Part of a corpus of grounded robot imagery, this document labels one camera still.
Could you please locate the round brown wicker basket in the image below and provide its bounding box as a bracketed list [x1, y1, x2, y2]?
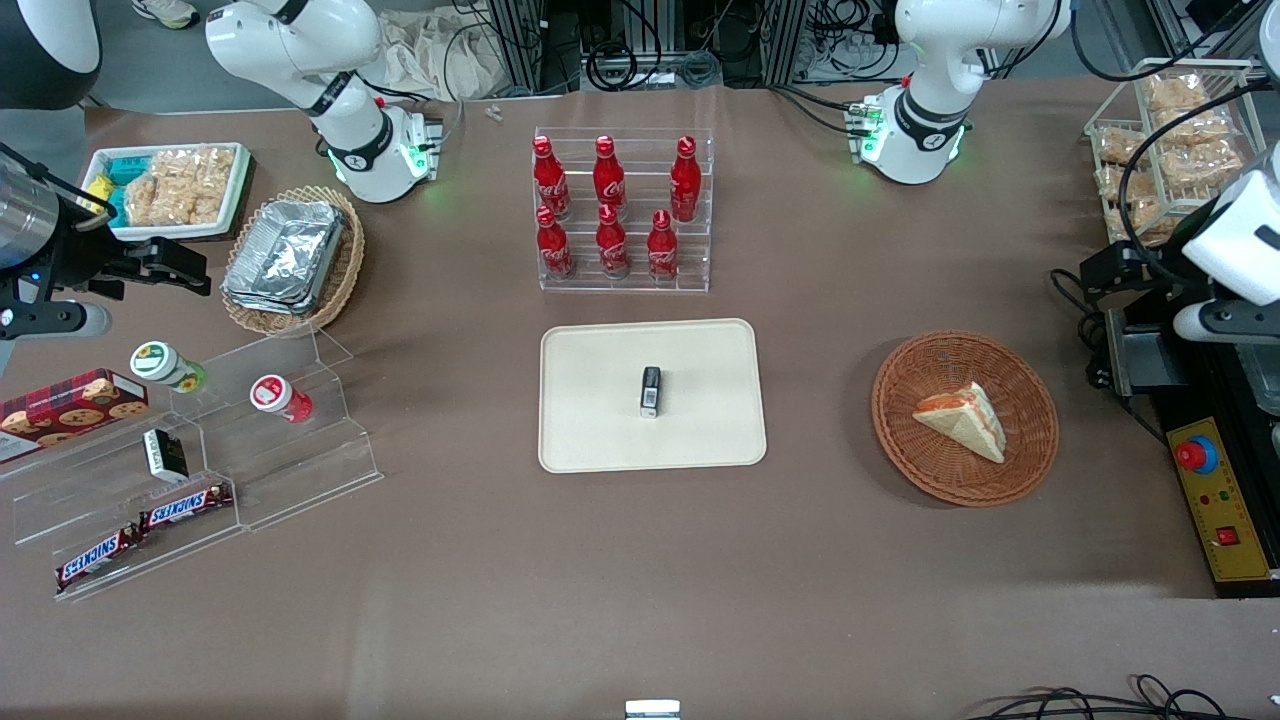
[871, 331, 1060, 508]

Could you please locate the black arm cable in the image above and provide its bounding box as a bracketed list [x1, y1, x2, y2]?
[1068, 0, 1280, 293]

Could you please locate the triangular sandwich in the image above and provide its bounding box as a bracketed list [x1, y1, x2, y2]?
[912, 382, 1007, 465]

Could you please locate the red lid cup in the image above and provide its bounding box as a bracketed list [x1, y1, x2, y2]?
[250, 374, 314, 424]

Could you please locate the white rectangular snack tray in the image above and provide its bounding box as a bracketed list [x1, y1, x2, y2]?
[78, 142, 254, 242]

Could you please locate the small black white box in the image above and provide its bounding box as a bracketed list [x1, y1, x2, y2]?
[142, 428, 189, 484]

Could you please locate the red cola bottle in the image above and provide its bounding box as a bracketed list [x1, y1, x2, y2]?
[536, 206, 577, 281]
[593, 136, 627, 216]
[596, 204, 631, 279]
[669, 136, 703, 223]
[646, 210, 680, 282]
[532, 136, 572, 221]

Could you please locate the green lid cup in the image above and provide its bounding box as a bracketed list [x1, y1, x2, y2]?
[130, 341, 207, 393]

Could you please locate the snickers bar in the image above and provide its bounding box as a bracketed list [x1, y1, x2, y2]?
[55, 524, 146, 593]
[138, 483, 234, 532]

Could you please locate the rice cracker snack bag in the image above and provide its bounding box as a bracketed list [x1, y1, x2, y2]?
[1158, 145, 1253, 189]
[122, 146, 237, 227]
[1110, 200, 1183, 247]
[1145, 75, 1211, 113]
[1097, 165, 1161, 203]
[1150, 110, 1233, 148]
[1094, 128, 1147, 167]

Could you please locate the aluminium foil tray stack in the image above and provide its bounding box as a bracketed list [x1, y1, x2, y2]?
[222, 200, 347, 316]

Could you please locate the black floor cable bundle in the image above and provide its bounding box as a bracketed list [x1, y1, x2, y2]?
[965, 674, 1280, 720]

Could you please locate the black equipment base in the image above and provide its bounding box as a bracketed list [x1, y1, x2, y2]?
[1120, 300, 1280, 599]

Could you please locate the oval light wicker basket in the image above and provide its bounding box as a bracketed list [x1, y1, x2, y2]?
[221, 185, 366, 337]

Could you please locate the clear acrylic bottle rack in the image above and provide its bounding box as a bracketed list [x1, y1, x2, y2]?
[533, 126, 714, 294]

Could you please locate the white wire rack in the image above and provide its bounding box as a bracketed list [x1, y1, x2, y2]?
[1084, 58, 1267, 247]

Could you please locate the clear acrylic step shelf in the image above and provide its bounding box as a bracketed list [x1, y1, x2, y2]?
[0, 325, 384, 603]

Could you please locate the yellow control panel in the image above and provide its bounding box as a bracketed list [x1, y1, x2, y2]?
[1165, 415, 1276, 583]

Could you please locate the grey metal box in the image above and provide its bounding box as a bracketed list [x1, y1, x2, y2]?
[1104, 305, 1171, 398]

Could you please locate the clear plastic container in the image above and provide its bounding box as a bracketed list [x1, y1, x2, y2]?
[1238, 340, 1280, 417]

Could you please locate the white crumpled cloth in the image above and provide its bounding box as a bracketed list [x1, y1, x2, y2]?
[378, 8, 513, 101]

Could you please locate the red plaid cookie box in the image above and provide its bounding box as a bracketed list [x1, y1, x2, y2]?
[0, 369, 149, 463]

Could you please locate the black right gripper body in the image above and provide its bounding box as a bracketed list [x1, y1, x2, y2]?
[15, 205, 151, 306]

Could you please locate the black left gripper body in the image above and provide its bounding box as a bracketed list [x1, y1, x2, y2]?
[1140, 240, 1216, 301]

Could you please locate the cream plastic tray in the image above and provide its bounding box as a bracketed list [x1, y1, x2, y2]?
[539, 318, 768, 474]

